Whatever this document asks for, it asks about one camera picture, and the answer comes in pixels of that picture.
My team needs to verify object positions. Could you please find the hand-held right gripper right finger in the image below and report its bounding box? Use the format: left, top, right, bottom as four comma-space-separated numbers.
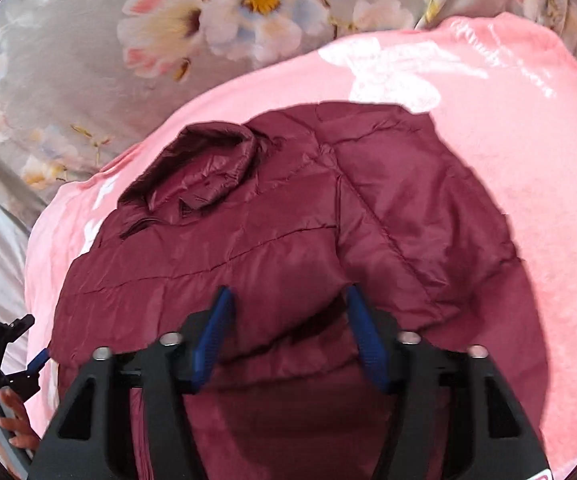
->
344, 284, 551, 480

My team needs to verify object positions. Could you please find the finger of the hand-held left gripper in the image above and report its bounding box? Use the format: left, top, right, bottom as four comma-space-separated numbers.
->
0, 349, 52, 397

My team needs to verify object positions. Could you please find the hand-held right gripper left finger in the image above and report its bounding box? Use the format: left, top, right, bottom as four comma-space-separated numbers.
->
27, 286, 236, 480

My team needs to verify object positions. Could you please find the maroon puffer jacket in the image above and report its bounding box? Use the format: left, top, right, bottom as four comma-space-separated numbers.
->
51, 101, 551, 480

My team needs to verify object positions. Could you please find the person's left hand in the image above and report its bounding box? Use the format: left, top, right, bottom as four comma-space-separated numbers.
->
0, 389, 40, 461

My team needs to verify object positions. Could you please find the pink blanket with white print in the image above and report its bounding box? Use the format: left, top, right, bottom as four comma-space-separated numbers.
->
23, 15, 577, 480

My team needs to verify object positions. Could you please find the grey floral bedsheet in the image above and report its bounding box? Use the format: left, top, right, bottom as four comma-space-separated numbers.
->
0, 0, 577, 221

